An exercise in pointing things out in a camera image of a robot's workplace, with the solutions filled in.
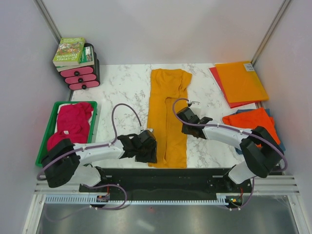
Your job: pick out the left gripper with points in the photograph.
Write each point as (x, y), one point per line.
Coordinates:
(151, 156)

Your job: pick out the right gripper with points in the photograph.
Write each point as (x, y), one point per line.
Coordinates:
(184, 130)

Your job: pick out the yellow t shirt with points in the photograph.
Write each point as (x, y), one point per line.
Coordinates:
(166, 87)

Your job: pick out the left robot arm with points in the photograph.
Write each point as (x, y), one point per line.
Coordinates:
(69, 161)

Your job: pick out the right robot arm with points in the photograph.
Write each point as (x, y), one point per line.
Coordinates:
(260, 151)

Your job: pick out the red plastic folder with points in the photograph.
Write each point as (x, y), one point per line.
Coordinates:
(215, 74)

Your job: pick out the orange plastic folder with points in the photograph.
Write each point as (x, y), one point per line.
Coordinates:
(241, 82)

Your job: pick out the folded orange t shirt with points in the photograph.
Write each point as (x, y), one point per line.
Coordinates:
(251, 118)

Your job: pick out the magenta t shirt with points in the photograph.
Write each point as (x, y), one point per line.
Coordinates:
(73, 123)

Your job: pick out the pink and black drawer unit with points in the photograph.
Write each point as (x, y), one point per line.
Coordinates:
(84, 77)

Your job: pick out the green plastic tray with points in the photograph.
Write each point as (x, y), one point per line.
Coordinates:
(51, 126)

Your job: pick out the folded blue t shirt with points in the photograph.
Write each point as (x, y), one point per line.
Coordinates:
(267, 110)

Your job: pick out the green illustrated book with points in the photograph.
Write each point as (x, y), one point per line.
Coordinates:
(69, 52)

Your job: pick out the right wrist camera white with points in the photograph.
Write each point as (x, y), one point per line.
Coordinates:
(195, 106)

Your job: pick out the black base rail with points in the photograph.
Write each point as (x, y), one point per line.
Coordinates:
(167, 184)

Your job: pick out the white slotted cable duct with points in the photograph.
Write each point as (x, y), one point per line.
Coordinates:
(97, 200)

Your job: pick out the right aluminium corner post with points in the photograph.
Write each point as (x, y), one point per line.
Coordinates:
(269, 33)

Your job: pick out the aluminium corner post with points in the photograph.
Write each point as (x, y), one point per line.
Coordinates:
(48, 19)
(269, 33)

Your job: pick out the left aluminium corner post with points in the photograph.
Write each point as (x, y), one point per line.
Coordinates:
(48, 19)

